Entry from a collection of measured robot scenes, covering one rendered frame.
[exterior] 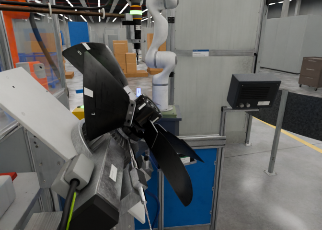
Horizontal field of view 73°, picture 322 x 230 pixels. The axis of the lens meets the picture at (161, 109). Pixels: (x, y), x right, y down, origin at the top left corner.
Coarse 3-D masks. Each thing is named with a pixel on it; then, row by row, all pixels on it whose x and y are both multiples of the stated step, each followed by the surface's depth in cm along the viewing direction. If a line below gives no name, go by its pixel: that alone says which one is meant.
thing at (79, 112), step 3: (75, 108) 127; (78, 108) 127; (81, 108) 127; (72, 111) 122; (75, 111) 122; (78, 111) 122; (81, 111) 122; (75, 114) 122; (78, 114) 122; (81, 114) 122; (78, 117) 123; (81, 117) 123
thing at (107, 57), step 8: (72, 48) 79; (80, 48) 81; (96, 48) 86; (104, 48) 89; (64, 56) 75; (72, 56) 77; (80, 56) 80; (96, 56) 84; (104, 56) 86; (112, 56) 89; (72, 64) 76; (80, 64) 78; (104, 64) 84; (112, 64) 86; (80, 72) 77; (112, 72) 84; (120, 72) 86; (120, 80) 84
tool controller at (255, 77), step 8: (232, 80) 132; (240, 80) 124; (248, 80) 125; (256, 80) 125; (264, 80) 126; (272, 80) 126; (280, 80) 126; (232, 88) 132; (240, 88) 126; (248, 88) 126; (256, 88) 127; (264, 88) 128; (272, 88) 128; (232, 96) 133; (240, 96) 129; (248, 96) 129; (256, 96) 130; (264, 96) 130; (272, 96) 131; (232, 104) 133; (240, 104) 131; (248, 104) 130; (256, 104) 133; (264, 104) 134; (272, 104) 135
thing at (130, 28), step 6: (126, 18) 77; (132, 18) 78; (126, 24) 78; (132, 24) 78; (126, 30) 81; (132, 30) 80; (126, 36) 82; (132, 36) 80; (132, 42) 81; (138, 42) 81; (144, 42) 82
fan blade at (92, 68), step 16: (96, 64) 57; (96, 80) 55; (112, 80) 62; (96, 96) 54; (112, 96) 61; (128, 96) 71; (96, 112) 54; (112, 112) 62; (96, 128) 54; (112, 128) 63
